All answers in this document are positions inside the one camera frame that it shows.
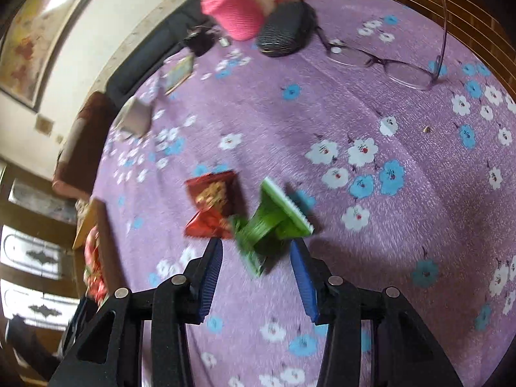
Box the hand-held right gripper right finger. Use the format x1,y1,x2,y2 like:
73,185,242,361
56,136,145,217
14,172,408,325
290,240,464,387

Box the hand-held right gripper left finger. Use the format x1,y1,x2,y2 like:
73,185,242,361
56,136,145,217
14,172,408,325
48,239,223,387

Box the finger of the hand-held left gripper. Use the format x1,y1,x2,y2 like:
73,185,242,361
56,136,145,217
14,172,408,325
60,296,99,357

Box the green pea snack packet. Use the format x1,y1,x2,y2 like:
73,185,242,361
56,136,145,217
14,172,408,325
230,176,315,278

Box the cardboard box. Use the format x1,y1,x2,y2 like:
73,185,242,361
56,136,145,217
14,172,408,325
72,197,122,303

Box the wooden glass door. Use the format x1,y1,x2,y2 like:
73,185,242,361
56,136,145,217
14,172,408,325
0,161,93,387

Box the red peanut snack packet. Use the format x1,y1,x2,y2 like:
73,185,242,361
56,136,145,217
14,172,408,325
183,170,238,239

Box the purple floral tablecloth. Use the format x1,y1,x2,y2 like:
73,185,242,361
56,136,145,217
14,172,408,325
86,0,516,387

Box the brown armchair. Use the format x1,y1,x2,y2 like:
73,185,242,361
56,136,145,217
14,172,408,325
52,91,117,200

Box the white cup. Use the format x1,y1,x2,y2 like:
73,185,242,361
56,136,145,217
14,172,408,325
115,96,152,138

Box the olive booklet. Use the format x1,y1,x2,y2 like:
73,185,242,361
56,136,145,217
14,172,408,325
163,54,195,94

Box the purple eyeglasses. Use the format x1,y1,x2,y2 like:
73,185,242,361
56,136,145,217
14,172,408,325
282,0,448,90

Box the black sofa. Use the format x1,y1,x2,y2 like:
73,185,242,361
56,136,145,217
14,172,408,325
105,0,210,101

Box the small black device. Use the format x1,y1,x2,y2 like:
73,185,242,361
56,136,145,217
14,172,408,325
183,28,218,57

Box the black glasses case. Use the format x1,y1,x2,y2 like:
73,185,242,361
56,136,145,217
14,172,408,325
256,1,317,58

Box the pink knit-sleeved bottle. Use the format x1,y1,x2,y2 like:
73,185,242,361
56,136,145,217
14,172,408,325
191,0,267,42

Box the wooden partition counter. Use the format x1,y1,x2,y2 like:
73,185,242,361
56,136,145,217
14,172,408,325
339,0,516,89

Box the beige wall plaque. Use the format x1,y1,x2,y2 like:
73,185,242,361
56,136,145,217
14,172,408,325
35,114,56,135

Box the framed wall painting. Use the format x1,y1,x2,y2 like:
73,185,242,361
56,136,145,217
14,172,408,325
0,0,109,111

